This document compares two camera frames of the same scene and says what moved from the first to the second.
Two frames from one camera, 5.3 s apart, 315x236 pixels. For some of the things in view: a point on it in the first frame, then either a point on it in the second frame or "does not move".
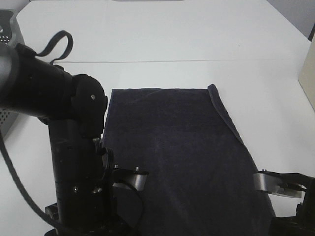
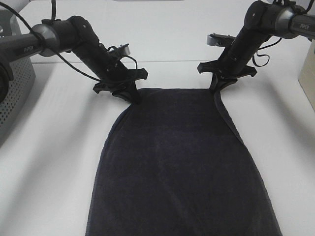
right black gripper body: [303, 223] -> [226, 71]
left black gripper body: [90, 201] -> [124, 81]
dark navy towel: [201, 180] does not move
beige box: [306, 75] does not move
